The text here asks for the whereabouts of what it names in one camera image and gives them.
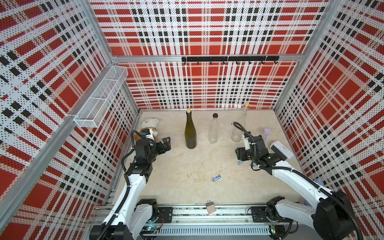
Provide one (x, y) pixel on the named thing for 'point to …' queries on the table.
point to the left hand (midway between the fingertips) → (165, 140)
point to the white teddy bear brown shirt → (147, 123)
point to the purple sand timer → (267, 131)
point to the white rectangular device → (284, 149)
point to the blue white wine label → (216, 177)
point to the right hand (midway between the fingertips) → (242, 150)
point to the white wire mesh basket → (92, 112)
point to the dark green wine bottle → (190, 136)
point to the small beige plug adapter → (210, 207)
